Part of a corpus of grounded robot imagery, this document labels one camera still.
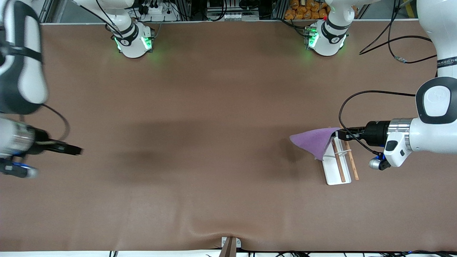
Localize purple grey towel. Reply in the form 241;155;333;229
290;127;342;161

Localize white rectangular tray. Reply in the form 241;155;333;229
316;126;360;186

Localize orange packets pile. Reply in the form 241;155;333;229
284;0;330;21

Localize brown table mat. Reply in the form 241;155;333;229
0;20;457;252

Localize metal table clamp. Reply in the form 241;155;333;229
219;236;242;257

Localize white power strip black plugs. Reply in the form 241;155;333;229
137;0;180;22

